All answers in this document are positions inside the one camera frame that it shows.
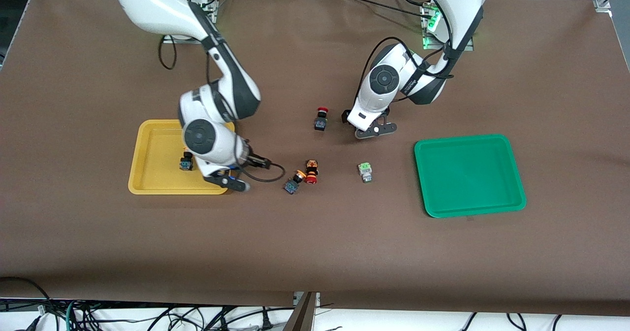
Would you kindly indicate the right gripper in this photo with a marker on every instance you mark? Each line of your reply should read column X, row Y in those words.
column 256, row 161

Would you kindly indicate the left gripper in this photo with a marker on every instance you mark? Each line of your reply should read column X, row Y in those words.
column 344, row 115

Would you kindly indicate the yellow push button switch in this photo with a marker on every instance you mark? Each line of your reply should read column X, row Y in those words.
column 186, row 163
column 291, row 187

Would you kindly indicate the green push button switch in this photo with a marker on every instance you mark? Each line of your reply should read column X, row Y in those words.
column 364, row 172

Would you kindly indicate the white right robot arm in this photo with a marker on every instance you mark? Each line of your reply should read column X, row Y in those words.
column 147, row 1

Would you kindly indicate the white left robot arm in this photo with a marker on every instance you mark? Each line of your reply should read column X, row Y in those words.
column 457, row 1

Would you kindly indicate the red button black body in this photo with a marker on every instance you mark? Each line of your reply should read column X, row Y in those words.
column 321, row 123

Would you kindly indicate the red button orange body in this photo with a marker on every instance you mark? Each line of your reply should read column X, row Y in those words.
column 311, row 166

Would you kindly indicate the yellow plastic tray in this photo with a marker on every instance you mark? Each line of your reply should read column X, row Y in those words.
column 152, row 173

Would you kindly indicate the green plastic tray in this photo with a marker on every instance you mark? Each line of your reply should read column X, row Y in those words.
column 467, row 173

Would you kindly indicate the brown table cover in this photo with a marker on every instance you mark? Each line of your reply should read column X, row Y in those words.
column 315, row 247

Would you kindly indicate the wooden beam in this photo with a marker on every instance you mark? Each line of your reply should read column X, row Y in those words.
column 300, row 316

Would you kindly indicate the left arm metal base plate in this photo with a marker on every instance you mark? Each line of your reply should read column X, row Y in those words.
column 429, row 44

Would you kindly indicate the aluminium frame corner bracket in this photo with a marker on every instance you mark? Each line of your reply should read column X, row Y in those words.
column 602, row 2

